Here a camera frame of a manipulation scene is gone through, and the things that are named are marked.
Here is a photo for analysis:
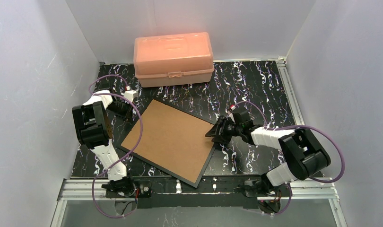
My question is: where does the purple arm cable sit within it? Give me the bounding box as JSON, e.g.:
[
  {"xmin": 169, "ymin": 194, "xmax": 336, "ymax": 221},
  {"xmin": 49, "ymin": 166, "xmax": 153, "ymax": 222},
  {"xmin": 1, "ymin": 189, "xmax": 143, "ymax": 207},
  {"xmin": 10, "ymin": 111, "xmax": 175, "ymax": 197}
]
[
  {"xmin": 227, "ymin": 100, "xmax": 346, "ymax": 217},
  {"xmin": 88, "ymin": 74, "xmax": 144, "ymax": 219}
]

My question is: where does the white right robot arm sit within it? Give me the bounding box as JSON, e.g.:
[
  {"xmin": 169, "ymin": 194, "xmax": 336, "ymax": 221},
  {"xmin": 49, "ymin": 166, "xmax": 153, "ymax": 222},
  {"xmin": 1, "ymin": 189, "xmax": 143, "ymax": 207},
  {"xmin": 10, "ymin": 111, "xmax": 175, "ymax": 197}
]
[{"xmin": 205, "ymin": 111, "xmax": 331, "ymax": 192}]

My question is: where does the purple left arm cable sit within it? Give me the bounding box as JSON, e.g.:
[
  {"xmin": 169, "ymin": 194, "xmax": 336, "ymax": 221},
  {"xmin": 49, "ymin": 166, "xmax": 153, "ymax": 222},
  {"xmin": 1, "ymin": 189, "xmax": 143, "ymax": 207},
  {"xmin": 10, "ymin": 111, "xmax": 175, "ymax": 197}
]
[{"xmin": 88, "ymin": 74, "xmax": 144, "ymax": 219}]

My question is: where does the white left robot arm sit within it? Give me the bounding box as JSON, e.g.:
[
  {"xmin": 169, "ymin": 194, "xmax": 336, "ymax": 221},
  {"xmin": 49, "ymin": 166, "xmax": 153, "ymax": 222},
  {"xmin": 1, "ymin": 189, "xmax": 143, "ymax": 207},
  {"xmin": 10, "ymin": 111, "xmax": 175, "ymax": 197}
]
[{"xmin": 72, "ymin": 85, "xmax": 132, "ymax": 181}]

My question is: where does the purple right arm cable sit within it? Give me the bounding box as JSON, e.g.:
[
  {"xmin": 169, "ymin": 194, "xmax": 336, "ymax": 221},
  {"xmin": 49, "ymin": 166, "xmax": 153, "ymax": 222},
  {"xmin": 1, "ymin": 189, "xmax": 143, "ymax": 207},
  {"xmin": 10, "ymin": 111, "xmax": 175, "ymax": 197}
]
[{"xmin": 227, "ymin": 100, "xmax": 346, "ymax": 217}]

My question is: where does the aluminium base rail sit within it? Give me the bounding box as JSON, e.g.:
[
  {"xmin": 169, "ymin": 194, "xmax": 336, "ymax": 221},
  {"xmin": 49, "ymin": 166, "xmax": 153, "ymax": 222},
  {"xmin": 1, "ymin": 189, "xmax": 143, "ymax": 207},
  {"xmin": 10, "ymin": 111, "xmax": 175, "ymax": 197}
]
[{"xmin": 51, "ymin": 176, "xmax": 347, "ymax": 227}]

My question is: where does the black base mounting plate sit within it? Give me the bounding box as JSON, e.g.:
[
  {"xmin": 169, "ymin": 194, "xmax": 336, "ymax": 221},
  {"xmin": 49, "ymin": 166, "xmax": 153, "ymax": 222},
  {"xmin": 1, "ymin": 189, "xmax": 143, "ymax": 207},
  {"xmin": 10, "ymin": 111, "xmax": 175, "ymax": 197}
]
[{"xmin": 101, "ymin": 175, "xmax": 291, "ymax": 211}]

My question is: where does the black picture frame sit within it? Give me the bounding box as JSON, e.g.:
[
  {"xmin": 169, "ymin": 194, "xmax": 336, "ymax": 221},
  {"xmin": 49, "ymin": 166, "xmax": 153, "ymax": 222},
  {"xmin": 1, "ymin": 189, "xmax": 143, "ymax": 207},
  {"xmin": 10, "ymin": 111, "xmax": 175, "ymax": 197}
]
[{"xmin": 116, "ymin": 98, "xmax": 218, "ymax": 189}]

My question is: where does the pink plastic storage box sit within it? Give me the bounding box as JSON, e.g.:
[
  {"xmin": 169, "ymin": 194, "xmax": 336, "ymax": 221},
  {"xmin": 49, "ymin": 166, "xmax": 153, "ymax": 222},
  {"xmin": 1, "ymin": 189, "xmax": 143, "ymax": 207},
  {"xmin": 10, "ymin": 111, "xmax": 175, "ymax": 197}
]
[{"xmin": 133, "ymin": 32, "xmax": 214, "ymax": 87}]

